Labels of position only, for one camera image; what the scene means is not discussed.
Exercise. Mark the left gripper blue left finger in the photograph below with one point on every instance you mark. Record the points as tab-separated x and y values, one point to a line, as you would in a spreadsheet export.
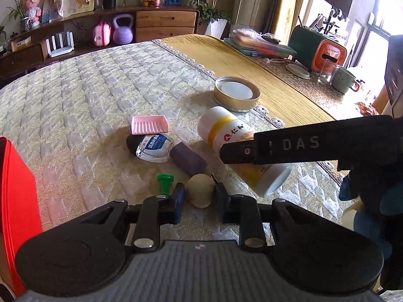
173	205

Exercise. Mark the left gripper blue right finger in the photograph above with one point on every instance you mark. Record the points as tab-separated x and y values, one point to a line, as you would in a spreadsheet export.
223	203

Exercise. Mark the green plastic peg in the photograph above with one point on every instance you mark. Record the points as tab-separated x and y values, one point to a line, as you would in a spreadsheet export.
165	182

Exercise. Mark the beige egg-shaped toy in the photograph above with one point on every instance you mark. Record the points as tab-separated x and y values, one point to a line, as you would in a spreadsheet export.
199	190

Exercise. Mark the purple wedge sponge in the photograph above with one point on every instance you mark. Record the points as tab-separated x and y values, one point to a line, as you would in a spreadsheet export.
187	160

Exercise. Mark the pink ridged soap dish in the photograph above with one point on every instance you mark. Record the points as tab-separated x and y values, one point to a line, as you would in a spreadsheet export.
148	125

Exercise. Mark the white yellow supplement bottle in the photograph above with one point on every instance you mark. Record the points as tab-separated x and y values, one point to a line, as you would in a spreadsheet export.
231	139

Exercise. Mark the red metal tin box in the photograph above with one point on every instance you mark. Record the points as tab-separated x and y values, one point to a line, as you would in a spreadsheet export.
20	216

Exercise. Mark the green mug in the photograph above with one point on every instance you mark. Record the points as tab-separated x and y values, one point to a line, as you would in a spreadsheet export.
343	80

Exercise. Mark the quilted cream table cover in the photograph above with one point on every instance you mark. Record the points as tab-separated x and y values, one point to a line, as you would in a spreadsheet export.
69	121

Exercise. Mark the clear drinking glass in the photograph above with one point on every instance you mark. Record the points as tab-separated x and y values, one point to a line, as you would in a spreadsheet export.
326	71

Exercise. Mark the white round coaster lid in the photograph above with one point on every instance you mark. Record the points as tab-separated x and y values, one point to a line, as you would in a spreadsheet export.
298	71

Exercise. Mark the green orange tissue box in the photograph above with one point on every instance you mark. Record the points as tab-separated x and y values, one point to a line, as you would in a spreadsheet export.
313	47

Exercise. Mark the stack of books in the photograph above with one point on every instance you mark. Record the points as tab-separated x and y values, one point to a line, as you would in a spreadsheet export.
251	43

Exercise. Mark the purple kettlebell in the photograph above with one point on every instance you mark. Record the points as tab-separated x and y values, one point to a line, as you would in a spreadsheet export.
123	34

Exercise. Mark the wooden tv cabinet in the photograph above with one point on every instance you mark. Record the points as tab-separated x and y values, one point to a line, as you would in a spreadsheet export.
91	31

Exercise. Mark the white wifi router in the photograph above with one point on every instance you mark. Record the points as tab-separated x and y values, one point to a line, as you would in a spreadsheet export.
60	44

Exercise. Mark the green potted plant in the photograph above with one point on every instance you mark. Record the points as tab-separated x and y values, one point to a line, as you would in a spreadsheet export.
208	13

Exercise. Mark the pink plush doll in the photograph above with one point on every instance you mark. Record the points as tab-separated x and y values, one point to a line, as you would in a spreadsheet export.
33	12

